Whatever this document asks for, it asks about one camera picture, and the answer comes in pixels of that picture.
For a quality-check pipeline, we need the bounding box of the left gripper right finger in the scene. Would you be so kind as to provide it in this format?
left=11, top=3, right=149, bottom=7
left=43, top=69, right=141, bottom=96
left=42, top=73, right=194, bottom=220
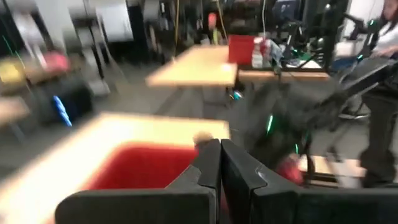
left=221, top=139, right=398, bottom=224

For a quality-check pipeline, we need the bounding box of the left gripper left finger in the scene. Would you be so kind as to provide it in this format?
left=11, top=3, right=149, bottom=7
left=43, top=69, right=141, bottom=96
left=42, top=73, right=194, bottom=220
left=55, top=139, right=222, bottom=224

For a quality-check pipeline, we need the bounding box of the red plastic laundry bin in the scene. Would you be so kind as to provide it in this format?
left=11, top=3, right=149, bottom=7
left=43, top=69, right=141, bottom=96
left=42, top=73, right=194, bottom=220
left=82, top=141, right=304, bottom=191
left=228, top=34, right=265, bottom=65

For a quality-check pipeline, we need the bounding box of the orange wooden desk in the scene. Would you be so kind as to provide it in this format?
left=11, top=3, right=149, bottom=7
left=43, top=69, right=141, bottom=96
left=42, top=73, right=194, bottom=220
left=146, top=45, right=239, bottom=88
left=0, top=112, right=231, bottom=224

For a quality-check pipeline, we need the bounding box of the person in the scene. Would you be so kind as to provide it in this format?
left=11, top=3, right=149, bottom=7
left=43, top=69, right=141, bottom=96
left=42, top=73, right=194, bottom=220
left=359, top=0, right=398, bottom=188

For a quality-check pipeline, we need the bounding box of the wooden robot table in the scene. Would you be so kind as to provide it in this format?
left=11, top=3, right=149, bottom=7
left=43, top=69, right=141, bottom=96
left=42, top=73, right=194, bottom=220
left=238, top=68, right=331, bottom=84

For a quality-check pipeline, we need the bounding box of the black bag blue stripe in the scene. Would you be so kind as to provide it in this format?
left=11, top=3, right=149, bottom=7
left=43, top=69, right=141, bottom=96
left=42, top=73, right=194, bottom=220
left=30, top=77, right=94, bottom=127

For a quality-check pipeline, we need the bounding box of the pink round object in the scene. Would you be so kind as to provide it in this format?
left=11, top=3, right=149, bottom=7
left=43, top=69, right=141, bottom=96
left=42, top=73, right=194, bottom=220
left=42, top=52, right=70, bottom=73

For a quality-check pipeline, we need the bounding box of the yellow hanging cord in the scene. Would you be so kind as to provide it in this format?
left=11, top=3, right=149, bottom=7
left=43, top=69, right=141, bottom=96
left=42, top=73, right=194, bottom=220
left=174, top=0, right=181, bottom=47

